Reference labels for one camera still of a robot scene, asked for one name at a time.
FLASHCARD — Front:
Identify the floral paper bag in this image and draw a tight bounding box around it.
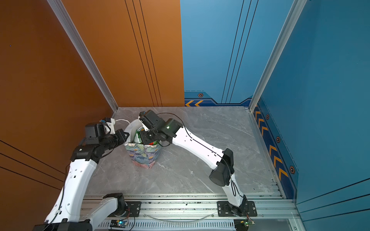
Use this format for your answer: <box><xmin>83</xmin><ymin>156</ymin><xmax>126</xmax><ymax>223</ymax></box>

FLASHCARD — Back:
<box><xmin>115</xmin><ymin>119</ymin><xmax>161</xmax><ymax>169</ymax></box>

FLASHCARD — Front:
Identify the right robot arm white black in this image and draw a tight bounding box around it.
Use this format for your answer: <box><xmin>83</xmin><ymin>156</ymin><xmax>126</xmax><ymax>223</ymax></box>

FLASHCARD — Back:
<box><xmin>139</xmin><ymin>110</ymin><xmax>249</xmax><ymax>217</ymax></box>

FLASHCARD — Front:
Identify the green white snack packet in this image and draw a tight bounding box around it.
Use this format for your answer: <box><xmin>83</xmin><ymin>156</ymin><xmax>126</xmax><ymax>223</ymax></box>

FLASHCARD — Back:
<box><xmin>133</xmin><ymin>129</ymin><xmax>145</xmax><ymax>144</ymax></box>

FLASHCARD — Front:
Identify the aluminium right corner post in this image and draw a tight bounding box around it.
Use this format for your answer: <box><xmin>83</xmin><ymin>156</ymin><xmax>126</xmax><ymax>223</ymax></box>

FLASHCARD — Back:
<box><xmin>248</xmin><ymin>0</ymin><xmax>307</xmax><ymax>113</ymax></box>

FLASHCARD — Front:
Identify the circuit board green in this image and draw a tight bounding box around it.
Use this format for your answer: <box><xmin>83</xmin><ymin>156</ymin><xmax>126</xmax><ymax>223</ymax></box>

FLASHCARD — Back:
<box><xmin>234</xmin><ymin>219</ymin><xmax>255</xmax><ymax>231</ymax></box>
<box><xmin>109</xmin><ymin>219</ymin><xmax>129</xmax><ymax>229</ymax></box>

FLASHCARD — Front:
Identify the left circuit board green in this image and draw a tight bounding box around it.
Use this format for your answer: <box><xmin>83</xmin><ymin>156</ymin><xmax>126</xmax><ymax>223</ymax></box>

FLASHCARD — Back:
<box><xmin>109</xmin><ymin>219</ymin><xmax>129</xmax><ymax>229</ymax></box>

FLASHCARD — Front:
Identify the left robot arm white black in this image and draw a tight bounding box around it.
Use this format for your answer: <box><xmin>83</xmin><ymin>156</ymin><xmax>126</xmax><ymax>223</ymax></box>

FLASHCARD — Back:
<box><xmin>33</xmin><ymin>118</ymin><xmax>129</xmax><ymax>231</ymax></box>

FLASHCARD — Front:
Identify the aluminium left corner post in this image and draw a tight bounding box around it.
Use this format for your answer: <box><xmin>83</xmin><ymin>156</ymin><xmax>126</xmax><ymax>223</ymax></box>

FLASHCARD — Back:
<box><xmin>47</xmin><ymin>0</ymin><xmax>119</xmax><ymax>113</ymax></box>

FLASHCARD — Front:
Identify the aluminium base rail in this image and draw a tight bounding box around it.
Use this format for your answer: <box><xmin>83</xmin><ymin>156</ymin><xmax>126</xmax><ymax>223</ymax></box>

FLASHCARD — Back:
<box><xmin>97</xmin><ymin>193</ymin><xmax>305</xmax><ymax>231</ymax></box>

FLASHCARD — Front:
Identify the aluminium corner post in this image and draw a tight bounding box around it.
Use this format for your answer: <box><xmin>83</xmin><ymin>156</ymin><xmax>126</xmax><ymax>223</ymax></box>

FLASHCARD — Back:
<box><xmin>47</xmin><ymin>0</ymin><xmax>119</xmax><ymax>113</ymax></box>
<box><xmin>248</xmin><ymin>0</ymin><xmax>307</xmax><ymax>113</ymax></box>

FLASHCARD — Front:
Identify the right circuit board green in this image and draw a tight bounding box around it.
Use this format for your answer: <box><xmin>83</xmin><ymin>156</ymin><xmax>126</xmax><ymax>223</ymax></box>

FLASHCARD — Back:
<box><xmin>234</xmin><ymin>219</ymin><xmax>255</xmax><ymax>231</ymax></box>

